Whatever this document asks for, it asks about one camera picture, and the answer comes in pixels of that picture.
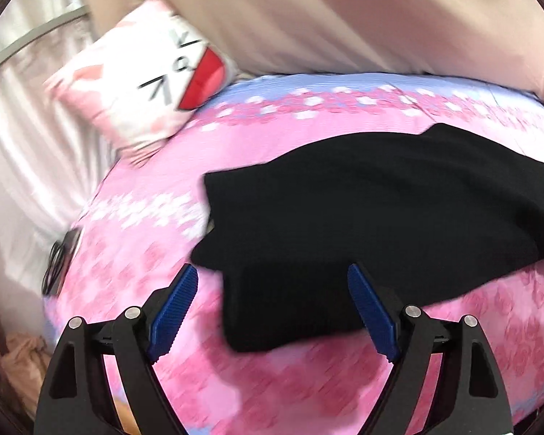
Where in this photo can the grey metal rail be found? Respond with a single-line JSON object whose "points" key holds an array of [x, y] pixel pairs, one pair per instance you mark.
{"points": [[36, 31]]}

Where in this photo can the black pants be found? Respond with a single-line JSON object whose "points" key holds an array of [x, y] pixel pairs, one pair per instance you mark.
{"points": [[344, 213]]}

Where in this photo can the small black object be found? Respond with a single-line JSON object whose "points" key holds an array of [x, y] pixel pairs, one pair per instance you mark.
{"points": [[61, 258]]}

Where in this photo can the beige crumpled cloth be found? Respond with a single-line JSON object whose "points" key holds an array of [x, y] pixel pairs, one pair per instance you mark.
{"points": [[22, 362]]}

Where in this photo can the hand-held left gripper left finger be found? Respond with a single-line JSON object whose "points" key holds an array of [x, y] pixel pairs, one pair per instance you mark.
{"points": [[172, 308]]}

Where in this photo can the white satin curtain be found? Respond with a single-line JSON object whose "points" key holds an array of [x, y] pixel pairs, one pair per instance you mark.
{"points": [[18, 154]]}

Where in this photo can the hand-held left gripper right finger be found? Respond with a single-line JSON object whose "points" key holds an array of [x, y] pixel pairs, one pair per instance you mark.
{"points": [[371, 312]]}

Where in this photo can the pink floral bedspread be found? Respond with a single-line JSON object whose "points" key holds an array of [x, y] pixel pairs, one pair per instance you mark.
{"points": [[299, 394]]}

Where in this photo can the cat face pillow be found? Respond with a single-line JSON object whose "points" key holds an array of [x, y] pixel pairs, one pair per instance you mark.
{"points": [[131, 99]]}

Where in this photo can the beige padded headboard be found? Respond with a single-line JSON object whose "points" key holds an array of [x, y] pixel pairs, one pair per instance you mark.
{"points": [[344, 18]]}

